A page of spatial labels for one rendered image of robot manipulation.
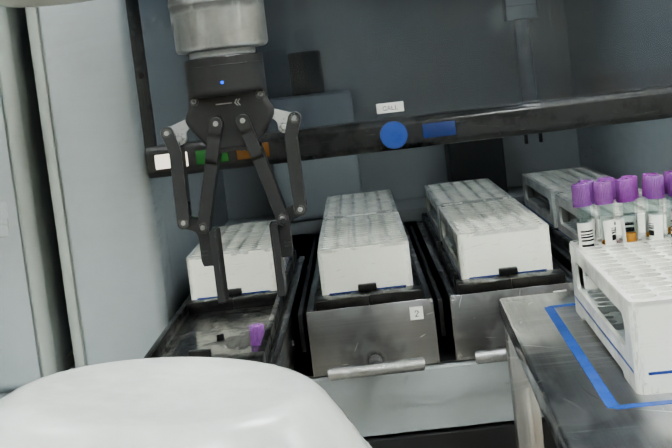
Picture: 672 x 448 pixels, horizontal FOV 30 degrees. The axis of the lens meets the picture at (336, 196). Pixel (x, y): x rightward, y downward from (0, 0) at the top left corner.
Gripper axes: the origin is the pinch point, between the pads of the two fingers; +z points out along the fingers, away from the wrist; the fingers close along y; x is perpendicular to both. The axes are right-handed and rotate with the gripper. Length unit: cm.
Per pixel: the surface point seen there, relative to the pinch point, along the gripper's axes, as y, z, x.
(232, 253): 3.8, 1.6, -21.6
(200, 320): 7.6, 7.7, -15.7
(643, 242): -34.7, -0.1, 14.2
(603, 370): -27.3, 6.0, 31.1
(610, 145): -49, -2, -68
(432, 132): -20.0, -9.7, -17.5
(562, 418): -22.6, 6.0, 41.7
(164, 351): 9.4, 7.7, -1.3
